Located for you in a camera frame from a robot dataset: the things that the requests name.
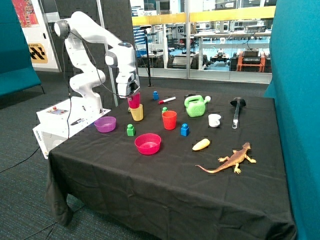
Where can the green toy watering can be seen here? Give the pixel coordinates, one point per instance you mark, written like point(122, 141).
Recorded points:
point(196, 105)

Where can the blue toy block back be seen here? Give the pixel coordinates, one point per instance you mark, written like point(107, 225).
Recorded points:
point(155, 95)

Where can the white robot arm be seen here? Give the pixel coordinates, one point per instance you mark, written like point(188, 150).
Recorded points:
point(122, 56)

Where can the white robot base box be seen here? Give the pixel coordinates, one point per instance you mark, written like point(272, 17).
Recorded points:
point(55, 122)

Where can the black ladle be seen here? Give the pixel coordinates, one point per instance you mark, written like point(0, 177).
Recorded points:
point(238, 103)

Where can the pink plastic bowl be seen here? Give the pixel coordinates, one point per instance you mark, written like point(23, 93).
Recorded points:
point(148, 143)

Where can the orange toy lizard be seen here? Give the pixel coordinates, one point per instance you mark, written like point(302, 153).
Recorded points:
point(237, 157)

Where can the black tablecloth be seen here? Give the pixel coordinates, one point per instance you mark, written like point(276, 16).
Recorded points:
point(166, 194)

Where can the black marker on base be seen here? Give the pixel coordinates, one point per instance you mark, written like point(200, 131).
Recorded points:
point(77, 121)

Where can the yellow toy corn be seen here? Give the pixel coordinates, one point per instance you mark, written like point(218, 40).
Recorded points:
point(201, 144)

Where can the blue toy block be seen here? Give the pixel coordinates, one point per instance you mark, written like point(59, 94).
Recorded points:
point(185, 130)
point(155, 95)

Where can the black yellow sign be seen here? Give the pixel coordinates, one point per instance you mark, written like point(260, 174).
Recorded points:
point(37, 53)

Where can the yellow plastic cup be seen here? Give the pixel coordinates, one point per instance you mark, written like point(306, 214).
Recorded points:
point(137, 113)

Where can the red plastic cup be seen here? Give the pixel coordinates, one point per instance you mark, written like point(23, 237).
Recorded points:
point(169, 118)

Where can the white plastic mug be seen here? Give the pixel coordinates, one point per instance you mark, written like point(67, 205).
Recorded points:
point(214, 120)

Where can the purple plastic bowl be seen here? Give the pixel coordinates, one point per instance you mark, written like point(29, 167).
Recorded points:
point(105, 124)

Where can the teal sofa left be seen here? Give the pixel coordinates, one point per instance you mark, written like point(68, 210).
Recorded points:
point(16, 69)

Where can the red wall poster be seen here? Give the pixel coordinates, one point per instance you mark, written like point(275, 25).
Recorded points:
point(26, 13)

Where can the magenta plastic cup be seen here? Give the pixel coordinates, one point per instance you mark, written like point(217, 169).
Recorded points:
point(135, 101)

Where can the green toy block front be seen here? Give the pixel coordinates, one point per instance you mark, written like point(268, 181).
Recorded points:
point(130, 130)

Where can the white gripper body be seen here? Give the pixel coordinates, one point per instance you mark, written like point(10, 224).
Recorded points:
point(127, 82)

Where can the black stand pole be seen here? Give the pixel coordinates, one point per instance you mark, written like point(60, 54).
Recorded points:
point(144, 29)

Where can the red whiteboard marker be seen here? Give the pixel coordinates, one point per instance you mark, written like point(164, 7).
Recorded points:
point(166, 100)

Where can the teal partition right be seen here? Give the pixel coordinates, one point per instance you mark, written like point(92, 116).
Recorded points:
point(295, 88)

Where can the blue toy block front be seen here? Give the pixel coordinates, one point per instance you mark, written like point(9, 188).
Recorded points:
point(185, 130)

